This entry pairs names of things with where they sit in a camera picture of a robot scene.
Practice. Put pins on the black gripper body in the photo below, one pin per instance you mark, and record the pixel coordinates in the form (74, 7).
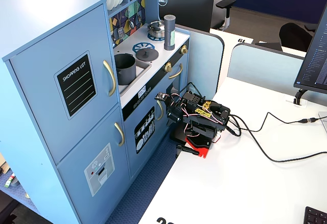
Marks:
(171, 113)

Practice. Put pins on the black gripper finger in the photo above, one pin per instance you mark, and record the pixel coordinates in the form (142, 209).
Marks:
(171, 119)
(179, 116)

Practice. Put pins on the red robot base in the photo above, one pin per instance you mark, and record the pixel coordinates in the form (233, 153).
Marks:
(199, 147)

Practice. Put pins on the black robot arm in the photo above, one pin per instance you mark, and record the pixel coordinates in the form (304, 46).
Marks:
(204, 116)

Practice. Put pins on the black table clamp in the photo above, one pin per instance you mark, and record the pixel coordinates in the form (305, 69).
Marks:
(186, 149)

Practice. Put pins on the light blue desk divider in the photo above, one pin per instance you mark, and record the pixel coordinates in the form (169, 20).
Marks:
(204, 63)
(263, 65)

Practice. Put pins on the gold stove knob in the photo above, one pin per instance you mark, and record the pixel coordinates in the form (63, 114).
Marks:
(184, 49)
(167, 67)

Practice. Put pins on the gray pot lid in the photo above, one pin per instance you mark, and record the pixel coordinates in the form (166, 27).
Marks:
(146, 54)

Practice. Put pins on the gray cooking pot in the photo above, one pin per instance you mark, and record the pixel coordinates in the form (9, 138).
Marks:
(125, 68)

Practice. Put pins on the blue burner grate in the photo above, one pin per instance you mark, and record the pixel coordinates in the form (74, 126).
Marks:
(139, 46)
(154, 38)

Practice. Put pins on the steel pot with lid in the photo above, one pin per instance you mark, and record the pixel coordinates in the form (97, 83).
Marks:
(155, 28)

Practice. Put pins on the black Dell monitor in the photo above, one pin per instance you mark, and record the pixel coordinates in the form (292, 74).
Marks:
(186, 9)

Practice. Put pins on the steel ladle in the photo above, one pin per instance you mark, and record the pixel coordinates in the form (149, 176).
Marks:
(130, 24)

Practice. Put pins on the steel slotted spatula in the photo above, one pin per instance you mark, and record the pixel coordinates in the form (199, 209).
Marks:
(120, 33)

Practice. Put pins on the black chair back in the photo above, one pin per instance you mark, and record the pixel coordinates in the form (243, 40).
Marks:
(293, 36)

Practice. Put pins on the monitor with lit screen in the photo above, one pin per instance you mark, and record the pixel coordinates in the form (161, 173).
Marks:
(315, 55)

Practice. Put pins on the black keyboard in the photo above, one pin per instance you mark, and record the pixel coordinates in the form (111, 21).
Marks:
(316, 216)

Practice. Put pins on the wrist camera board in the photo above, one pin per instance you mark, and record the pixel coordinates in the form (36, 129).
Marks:
(161, 96)

